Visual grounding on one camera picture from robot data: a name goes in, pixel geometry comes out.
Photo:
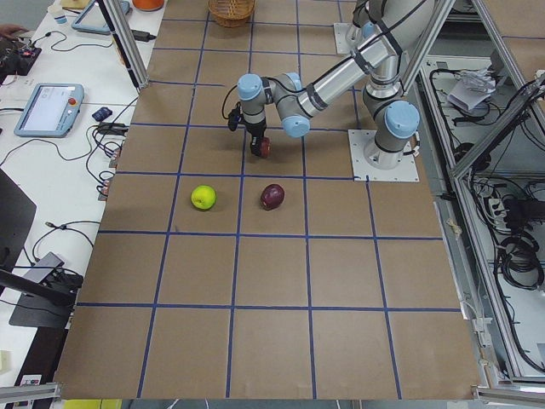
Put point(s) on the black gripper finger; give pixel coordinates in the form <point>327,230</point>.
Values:
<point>255,145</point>

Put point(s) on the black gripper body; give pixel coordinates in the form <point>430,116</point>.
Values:
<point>255,129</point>

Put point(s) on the red apple with yellow patch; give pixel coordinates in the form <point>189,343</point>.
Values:
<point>264,148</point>

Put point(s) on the dark red apple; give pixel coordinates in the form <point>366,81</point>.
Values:
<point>272,196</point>

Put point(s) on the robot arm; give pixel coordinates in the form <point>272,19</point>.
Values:
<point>386,29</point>

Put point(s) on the woven wicker basket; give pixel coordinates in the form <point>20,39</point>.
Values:
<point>231,13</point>

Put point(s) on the green apple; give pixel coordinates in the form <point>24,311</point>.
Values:
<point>203,197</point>

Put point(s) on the black power adapter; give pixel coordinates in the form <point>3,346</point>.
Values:
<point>142,36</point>

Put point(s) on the orange bucket with grey lid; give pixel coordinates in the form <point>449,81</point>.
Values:
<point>148,5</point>

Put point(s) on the blue teach pendant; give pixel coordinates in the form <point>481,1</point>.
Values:
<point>51,111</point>
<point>91,20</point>

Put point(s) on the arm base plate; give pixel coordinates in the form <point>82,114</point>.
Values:
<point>346,37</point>
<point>369,163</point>

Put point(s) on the aluminium frame post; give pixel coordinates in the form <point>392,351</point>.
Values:
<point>124,39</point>

